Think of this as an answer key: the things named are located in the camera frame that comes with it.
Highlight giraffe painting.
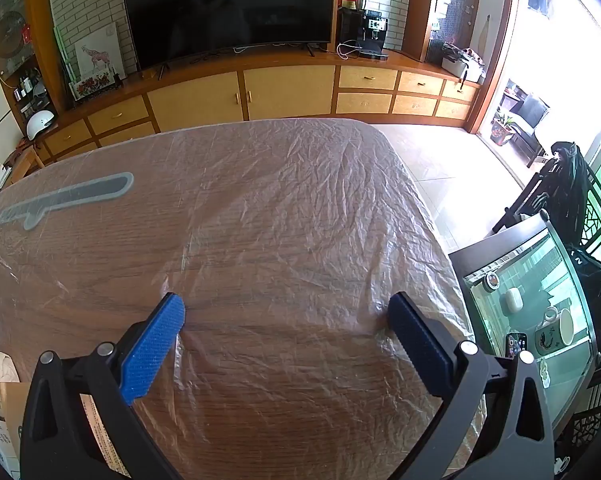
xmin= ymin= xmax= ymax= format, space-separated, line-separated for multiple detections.
xmin=74 ymin=22 xmax=126 ymax=92

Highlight black coffee machine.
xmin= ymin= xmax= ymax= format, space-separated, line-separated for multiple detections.
xmin=357 ymin=9 xmax=388 ymax=59

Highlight grey storage box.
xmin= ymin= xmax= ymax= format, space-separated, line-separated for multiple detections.
xmin=441 ymin=44 xmax=486 ymax=83

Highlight black flat screen television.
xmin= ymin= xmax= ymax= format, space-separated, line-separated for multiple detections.
xmin=120 ymin=0 xmax=340 ymax=72

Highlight black smartphone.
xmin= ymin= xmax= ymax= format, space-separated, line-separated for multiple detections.
xmin=505 ymin=332 xmax=528 ymax=358

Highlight long wooden wall cabinet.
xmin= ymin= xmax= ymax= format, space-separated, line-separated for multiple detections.
xmin=30 ymin=50 xmax=483 ymax=166

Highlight red flower picture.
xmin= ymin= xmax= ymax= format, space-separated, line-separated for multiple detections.
xmin=69 ymin=74 xmax=115 ymax=102

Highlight dark wooden chair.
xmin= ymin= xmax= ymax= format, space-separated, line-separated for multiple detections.
xmin=493 ymin=167 xmax=556 ymax=235

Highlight white earbuds case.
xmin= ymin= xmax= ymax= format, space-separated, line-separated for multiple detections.
xmin=500 ymin=287 xmax=523 ymax=313

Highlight electric fan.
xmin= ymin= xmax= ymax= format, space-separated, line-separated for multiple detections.
xmin=0 ymin=10 xmax=28 ymax=61

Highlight potted plant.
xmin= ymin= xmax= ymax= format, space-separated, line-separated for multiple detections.
xmin=490 ymin=112 xmax=518 ymax=147

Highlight white helmet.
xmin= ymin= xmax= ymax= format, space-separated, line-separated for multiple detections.
xmin=26 ymin=110 xmax=57 ymax=141

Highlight dark balcony armchair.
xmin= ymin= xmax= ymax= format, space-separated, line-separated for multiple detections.
xmin=510 ymin=91 xmax=551 ymax=168

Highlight white printed mug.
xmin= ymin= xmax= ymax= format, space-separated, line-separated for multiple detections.
xmin=534 ymin=307 xmax=575 ymax=356

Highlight black jacket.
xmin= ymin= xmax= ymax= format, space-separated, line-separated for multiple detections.
xmin=550 ymin=141 xmax=592 ymax=251

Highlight black speaker box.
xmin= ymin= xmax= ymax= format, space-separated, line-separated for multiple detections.
xmin=338 ymin=6 xmax=365 ymax=53

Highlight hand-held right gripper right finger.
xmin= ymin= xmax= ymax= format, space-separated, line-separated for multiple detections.
xmin=386 ymin=291 xmax=556 ymax=480

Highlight glass top side table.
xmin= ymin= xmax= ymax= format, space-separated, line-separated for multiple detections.
xmin=450 ymin=212 xmax=601 ymax=441

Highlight wooden glass shelf unit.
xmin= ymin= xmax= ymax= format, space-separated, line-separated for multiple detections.
xmin=0 ymin=0 xmax=64 ymax=126

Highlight grey foam table edge guard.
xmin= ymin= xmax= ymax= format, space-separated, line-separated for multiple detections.
xmin=0 ymin=172 xmax=135 ymax=231

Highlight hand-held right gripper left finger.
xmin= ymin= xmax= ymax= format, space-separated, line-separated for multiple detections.
xmin=19 ymin=292 xmax=187 ymax=480

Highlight brown cardboard box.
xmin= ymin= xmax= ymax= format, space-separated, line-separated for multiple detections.
xmin=0 ymin=382 xmax=31 ymax=461

